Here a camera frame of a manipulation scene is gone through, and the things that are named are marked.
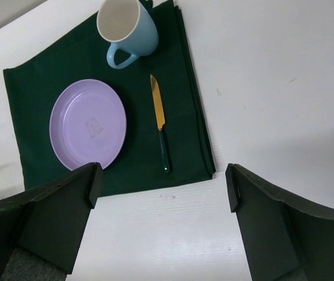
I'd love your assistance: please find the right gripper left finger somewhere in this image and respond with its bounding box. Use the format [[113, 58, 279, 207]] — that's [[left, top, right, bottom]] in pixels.
[[0, 163, 103, 280]]

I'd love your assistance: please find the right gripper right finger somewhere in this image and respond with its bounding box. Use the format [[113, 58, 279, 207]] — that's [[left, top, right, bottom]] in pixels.
[[225, 163, 334, 280]]

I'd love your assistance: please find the lilac plastic plate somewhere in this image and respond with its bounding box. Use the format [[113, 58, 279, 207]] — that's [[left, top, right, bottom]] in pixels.
[[49, 79, 127, 170]]

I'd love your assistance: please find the dark green cloth napkin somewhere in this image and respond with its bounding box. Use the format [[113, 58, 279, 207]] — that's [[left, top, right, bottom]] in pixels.
[[3, 1, 215, 197]]

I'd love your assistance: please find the gold knife green handle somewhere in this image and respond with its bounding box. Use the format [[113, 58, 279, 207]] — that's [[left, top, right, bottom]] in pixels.
[[150, 74, 171, 173]]

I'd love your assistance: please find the blue mug white inside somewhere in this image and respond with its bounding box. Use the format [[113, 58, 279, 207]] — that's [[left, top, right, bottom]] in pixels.
[[97, 0, 159, 70]]

